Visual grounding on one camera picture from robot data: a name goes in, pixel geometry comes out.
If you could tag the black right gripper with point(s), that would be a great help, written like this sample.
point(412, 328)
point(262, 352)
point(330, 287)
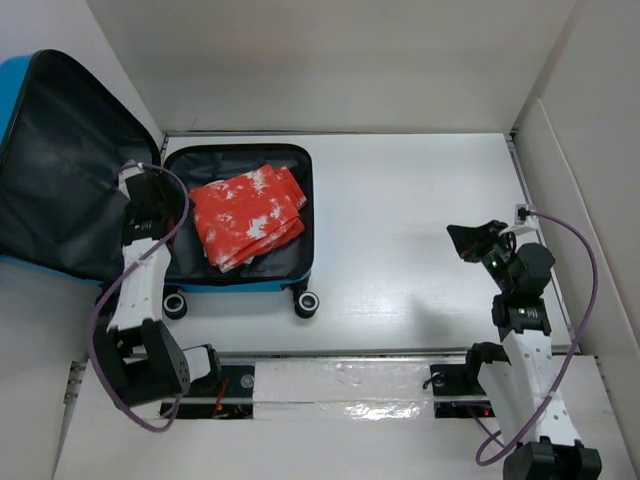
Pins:
point(469, 241)

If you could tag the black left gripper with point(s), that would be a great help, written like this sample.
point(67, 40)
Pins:
point(171, 195)

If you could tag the red white patterned cloth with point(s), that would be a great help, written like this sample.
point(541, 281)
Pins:
point(248, 215)

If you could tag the blue kids suitcase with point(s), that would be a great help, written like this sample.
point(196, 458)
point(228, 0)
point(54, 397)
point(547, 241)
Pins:
point(64, 137)

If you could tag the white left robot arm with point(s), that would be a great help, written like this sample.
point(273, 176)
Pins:
point(137, 354)

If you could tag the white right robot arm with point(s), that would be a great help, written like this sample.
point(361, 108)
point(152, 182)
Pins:
point(514, 380)

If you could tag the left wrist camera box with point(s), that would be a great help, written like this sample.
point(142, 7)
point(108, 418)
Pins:
point(127, 171)

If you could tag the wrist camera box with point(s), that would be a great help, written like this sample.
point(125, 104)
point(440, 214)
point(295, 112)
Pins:
point(524, 223)
point(127, 171)

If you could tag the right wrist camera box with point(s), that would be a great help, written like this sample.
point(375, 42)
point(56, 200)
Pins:
point(524, 223)

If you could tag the aluminium table rail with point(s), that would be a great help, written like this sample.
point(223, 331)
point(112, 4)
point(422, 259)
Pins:
point(355, 389)

